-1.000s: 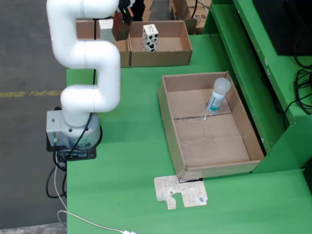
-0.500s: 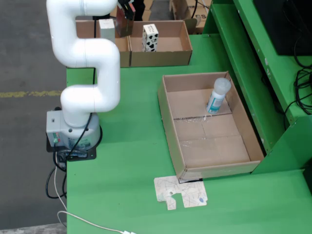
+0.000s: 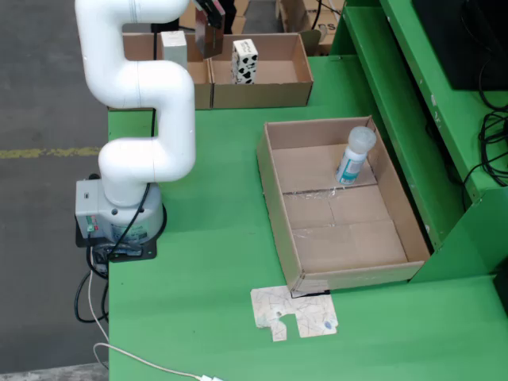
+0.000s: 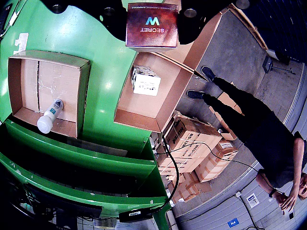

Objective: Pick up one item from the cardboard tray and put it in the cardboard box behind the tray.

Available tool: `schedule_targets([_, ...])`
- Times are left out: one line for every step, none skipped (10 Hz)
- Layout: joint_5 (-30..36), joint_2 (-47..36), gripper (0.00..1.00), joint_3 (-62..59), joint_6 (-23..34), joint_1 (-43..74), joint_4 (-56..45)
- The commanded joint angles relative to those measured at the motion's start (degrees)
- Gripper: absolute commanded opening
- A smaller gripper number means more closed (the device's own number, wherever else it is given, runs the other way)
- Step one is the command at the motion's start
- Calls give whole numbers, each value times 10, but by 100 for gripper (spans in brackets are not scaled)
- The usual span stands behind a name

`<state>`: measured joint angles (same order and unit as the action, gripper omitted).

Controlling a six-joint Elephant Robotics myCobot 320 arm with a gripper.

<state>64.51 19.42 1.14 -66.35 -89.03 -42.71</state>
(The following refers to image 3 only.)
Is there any cow print carton box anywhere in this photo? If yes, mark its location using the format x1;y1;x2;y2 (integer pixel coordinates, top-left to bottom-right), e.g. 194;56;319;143
231;38;260;86

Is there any white cable with plug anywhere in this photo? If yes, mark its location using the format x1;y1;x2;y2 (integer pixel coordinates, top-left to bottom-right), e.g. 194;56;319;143
87;253;225;381

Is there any red carton box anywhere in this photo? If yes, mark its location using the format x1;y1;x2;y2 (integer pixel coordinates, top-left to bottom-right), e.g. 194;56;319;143
194;7;226;60

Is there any shallow cardboard tray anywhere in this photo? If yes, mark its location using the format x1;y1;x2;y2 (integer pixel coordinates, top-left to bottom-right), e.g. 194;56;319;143
256;115;432;294

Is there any tangle of black cables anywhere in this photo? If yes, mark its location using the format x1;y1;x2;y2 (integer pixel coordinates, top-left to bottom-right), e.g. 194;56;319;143
462;59;508;199

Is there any black monitor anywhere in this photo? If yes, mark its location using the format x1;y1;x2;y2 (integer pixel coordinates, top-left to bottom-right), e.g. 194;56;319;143
412;0;508;91

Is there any printed brown cardboard box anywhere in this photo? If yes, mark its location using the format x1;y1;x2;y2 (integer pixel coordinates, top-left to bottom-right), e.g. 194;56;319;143
277;0;346;55

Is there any thin black cable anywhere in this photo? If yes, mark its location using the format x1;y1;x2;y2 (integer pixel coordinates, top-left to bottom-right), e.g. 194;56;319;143
309;0;344;31

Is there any white carton box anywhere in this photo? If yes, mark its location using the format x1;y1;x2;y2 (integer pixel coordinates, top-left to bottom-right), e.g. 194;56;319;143
160;30;188;71

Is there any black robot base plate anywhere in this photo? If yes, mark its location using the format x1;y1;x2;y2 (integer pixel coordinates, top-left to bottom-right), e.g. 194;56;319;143
75;221;159;264

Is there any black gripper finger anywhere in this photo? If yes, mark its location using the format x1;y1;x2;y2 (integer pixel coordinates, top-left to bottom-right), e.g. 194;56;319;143
194;0;226;29

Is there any open brown cardboard box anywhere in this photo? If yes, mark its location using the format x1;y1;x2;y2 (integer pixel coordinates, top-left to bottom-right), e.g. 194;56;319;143
106;22;214;111
208;32;322;110

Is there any green metal shelf unit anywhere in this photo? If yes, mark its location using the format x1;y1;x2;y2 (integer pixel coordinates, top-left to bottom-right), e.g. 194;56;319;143
331;0;508;285

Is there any white bottle with teal label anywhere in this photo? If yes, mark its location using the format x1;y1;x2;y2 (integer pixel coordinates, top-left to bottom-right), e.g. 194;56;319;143
335;125;377;187

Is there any scribbled flat cardboard piece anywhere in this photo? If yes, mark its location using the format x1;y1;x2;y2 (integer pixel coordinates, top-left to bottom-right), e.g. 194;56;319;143
249;285;340;343

